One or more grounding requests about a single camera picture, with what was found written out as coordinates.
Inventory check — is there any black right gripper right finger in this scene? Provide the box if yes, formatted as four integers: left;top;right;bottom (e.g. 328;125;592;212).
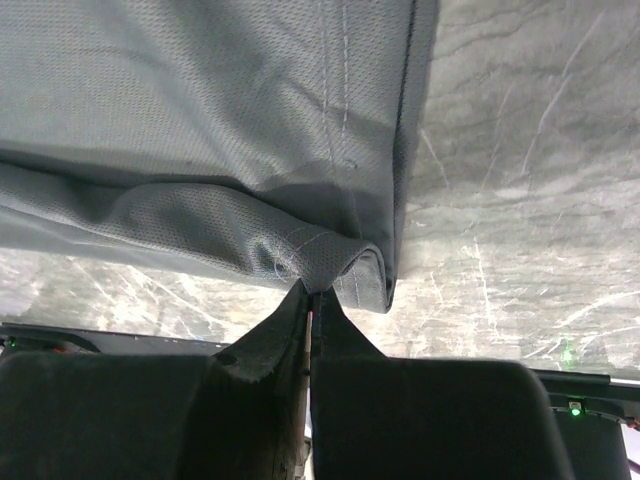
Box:
310;291;573;479

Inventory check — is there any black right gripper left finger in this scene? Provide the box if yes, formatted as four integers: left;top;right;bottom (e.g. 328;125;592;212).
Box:
1;284;306;479

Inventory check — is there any dark grey t shirt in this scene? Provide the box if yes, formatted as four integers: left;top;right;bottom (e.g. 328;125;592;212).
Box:
1;1;439;313

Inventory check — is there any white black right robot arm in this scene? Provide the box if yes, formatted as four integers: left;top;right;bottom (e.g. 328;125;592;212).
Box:
1;284;639;479

